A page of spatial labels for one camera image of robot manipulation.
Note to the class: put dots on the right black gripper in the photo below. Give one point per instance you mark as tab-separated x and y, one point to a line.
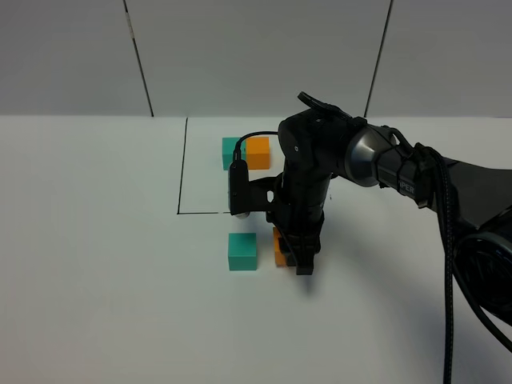
299	198

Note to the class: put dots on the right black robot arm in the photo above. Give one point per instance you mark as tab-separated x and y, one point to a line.
474	203

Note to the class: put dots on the template orange cube block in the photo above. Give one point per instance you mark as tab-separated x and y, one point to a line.
258	153

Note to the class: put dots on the template teal cube block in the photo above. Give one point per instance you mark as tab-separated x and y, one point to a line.
228	145

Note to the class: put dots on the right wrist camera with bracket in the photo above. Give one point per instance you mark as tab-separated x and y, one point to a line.
259	195

